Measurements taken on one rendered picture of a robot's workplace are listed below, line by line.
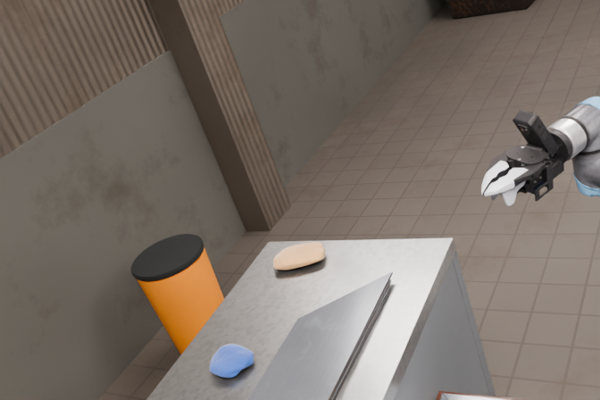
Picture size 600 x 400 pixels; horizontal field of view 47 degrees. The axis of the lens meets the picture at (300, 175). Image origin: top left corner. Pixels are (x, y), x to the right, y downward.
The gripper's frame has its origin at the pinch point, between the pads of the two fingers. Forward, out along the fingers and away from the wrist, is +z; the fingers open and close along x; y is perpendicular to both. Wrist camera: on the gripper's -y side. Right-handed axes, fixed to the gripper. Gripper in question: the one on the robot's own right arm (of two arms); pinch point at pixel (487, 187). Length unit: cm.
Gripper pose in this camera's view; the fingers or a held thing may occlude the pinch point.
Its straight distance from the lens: 129.2
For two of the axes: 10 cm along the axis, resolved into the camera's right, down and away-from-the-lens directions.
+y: 2.4, 8.3, 5.1
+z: -7.7, 4.8, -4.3
